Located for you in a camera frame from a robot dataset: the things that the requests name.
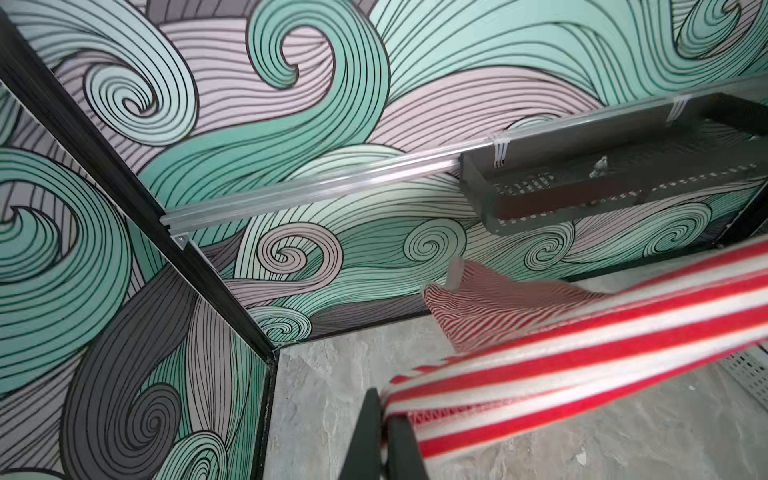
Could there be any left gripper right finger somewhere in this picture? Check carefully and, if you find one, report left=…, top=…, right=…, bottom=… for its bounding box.
left=385, top=415, right=429, bottom=480

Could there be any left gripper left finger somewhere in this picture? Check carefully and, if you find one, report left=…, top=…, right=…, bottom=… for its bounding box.
left=338, top=388, right=382, bottom=480

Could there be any red white striped tank top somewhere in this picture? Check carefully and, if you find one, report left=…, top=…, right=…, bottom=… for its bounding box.
left=383, top=237, right=767, bottom=461

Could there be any white plastic laundry basket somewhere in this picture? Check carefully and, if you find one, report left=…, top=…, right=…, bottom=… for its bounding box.
left=718, top=342, right=768, bottom=408

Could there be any aluminium back wall rail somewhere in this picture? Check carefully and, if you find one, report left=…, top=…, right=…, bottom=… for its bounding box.
left=161, top=73, right=767, bottom=236

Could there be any black wall shelf tray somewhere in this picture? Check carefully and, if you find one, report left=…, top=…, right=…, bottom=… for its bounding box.
left=460, top=92, right=767, bottom=235

